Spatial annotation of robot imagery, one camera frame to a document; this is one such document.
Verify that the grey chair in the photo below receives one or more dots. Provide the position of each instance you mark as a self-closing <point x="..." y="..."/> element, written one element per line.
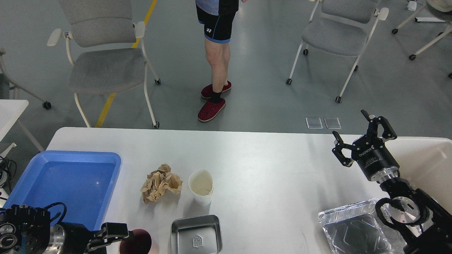
<point x="15" y="86"/>
<point x="342" y="28"/>
<point x="102" y="72"/>

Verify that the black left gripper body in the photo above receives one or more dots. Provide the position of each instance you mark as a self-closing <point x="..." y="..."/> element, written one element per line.
<point x="70" y="238"/>

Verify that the grey chair right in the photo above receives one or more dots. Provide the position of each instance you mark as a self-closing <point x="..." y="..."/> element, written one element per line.
<point x="342" y="28"/>

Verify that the grey chair far left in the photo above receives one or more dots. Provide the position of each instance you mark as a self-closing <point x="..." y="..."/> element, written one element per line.
<point x="15" y="86"/>

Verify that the beige plastic bin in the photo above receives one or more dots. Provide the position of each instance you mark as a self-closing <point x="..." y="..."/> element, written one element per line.
<point x="426" y="162"/>

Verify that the white paper cup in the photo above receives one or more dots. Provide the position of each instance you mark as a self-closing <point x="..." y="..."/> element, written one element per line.
<point x="201" y="185"/>

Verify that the white side table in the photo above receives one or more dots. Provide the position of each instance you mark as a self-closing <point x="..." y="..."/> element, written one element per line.
<point x="10" y="112"/>

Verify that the square stainless steel tray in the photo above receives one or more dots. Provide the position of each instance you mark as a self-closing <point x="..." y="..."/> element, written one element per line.
<point x="196" y="235"/>

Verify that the pink ribbed mug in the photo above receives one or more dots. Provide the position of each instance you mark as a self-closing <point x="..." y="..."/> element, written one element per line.
<point x="141" y="243"/>

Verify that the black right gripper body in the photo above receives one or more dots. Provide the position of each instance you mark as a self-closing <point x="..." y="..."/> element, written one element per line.
<point x="374" y="159"/>

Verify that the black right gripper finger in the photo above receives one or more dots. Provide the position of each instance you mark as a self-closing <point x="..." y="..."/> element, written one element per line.
<point x="374" y="123"/>
<point x="339" y="146"/>

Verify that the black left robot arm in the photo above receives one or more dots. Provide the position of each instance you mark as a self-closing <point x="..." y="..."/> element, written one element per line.
<point x="34" y="230"/>

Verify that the person in blue shirt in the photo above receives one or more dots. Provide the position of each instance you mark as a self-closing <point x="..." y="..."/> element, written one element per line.
<point x="217" y="18"/>

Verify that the crumpled brown paper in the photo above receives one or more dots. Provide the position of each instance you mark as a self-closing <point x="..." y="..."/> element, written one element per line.
<point x="160" y="181"/>

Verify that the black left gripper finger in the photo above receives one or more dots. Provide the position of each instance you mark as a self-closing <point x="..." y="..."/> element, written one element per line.
<point x="108" y="234"/>

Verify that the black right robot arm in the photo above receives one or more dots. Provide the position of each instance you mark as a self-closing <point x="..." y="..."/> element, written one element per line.
<point x="422" y="222"/>

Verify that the blue plastic tray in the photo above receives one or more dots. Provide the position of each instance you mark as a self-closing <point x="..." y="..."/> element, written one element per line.
<point x="84" y="181"/>

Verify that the aluminium foil tray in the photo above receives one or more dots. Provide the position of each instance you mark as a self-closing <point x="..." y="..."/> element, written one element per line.
<point x="356" y="229"/>

